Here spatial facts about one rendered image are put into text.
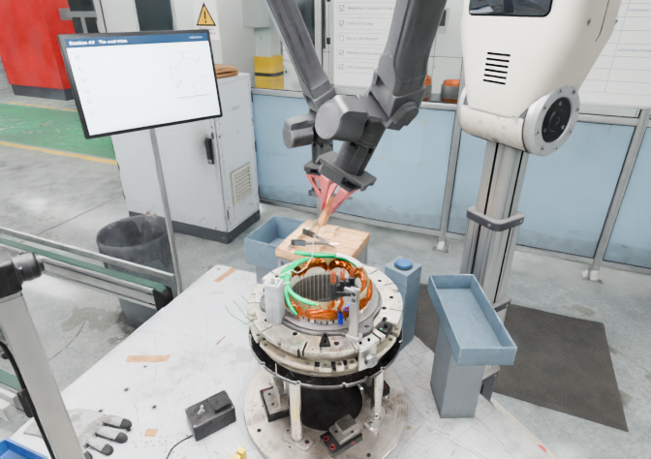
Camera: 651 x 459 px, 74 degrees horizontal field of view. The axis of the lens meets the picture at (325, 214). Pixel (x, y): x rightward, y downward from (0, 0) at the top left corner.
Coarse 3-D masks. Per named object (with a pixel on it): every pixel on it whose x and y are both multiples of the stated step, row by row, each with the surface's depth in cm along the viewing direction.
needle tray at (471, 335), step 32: (448, 288) 105; (480, 288) 98; (448, 320) 89; (480, 320) 94; (448, 352) 93; (480, 352) 81; (512, 352) 82; (448, 384) 95; (480, 384) 96; (448, 416) 100
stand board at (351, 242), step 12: (300, 228) 125; (324, 228) 125; (288, 240) 118; (336, 240) 118; (348, 240) 118; (360, 240) 118; (276, 252) 115; (288, 252) 113; (324, 252) 113; (336, 252) 113; (348, 252) 113
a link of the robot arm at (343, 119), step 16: (336, 96) 66; (352, 96) 68; (368, 96) 71; (320, 112) 68; (336, 112) 66; (352, 112) 65; (368, 112) 67; (384, 112) 70; (400, 112) 67; (416, 112) 67; (320, 128) 68; (336, 128) 66; (352, 128) 67; (400, 128) 71
